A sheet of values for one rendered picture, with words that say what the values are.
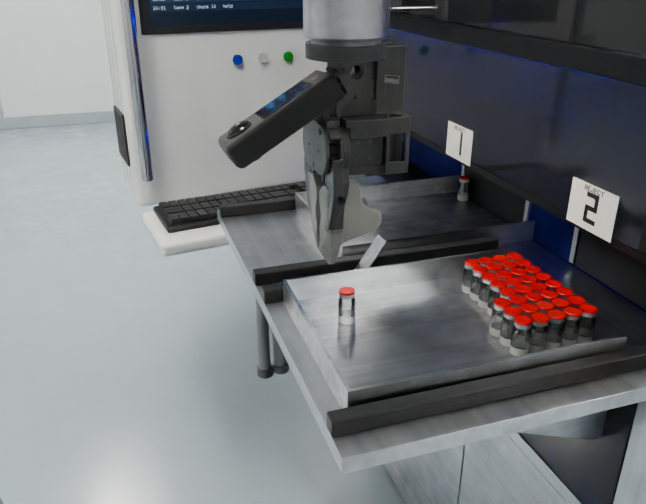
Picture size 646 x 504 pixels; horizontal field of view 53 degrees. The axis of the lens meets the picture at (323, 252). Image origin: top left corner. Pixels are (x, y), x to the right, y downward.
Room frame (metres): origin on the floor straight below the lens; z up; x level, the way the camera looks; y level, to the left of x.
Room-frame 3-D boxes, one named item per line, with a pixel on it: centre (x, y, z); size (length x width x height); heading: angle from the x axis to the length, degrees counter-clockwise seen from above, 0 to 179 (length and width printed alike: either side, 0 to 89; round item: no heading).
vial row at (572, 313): (0.74, -0.27, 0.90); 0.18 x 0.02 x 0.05; 18
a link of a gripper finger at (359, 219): (0.58, -0.03, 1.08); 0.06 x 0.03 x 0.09; 108
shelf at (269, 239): (0.88, -0.14, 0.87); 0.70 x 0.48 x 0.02; 18
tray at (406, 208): (1.06, -0.15, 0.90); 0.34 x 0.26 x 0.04; 108
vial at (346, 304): (0.72, -0.03, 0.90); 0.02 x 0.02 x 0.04
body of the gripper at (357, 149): (0.59, -0.03, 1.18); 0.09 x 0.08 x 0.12; 108
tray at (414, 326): (0.70, -0.15, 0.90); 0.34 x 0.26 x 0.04; 108
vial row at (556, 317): (0.73, -0.25, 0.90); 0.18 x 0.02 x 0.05; 18
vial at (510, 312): (0.67, -0.23, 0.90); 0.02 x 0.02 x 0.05
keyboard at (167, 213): (1.35, 0.16, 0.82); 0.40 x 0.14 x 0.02; 116
